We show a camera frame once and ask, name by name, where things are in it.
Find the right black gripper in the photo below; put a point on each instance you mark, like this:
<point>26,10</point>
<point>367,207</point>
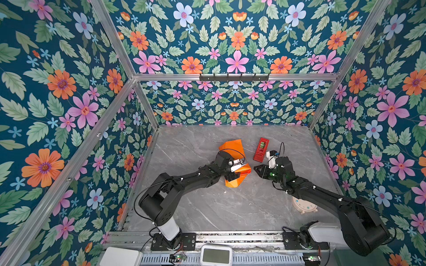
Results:
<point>263,173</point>

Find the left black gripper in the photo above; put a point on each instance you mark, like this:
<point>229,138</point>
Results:
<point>233,175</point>

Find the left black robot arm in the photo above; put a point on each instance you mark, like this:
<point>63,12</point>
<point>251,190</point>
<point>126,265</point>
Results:
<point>160,200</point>

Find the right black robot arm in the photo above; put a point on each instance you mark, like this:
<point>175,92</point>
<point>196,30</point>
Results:
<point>362,228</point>

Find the white box bottom left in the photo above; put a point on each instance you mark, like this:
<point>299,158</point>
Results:
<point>121,257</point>

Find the red tape dispenser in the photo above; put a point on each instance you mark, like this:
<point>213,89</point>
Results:
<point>260,153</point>

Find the white round clock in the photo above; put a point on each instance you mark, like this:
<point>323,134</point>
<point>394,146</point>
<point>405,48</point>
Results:
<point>303,206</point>

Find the white display device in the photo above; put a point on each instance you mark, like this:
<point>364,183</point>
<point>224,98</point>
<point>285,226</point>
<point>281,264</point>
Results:
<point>216,255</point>

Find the green mat bottom right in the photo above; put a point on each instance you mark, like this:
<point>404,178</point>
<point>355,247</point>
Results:
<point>347,257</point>

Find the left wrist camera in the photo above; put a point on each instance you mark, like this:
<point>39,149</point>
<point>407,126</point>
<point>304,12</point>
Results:
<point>236,164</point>

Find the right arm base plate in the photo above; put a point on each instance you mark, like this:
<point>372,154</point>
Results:
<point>296,241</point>

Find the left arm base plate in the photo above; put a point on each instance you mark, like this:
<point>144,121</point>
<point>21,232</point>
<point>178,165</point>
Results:
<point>183,241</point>

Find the black hook rail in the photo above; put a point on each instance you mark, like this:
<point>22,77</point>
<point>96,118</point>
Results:
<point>233,77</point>

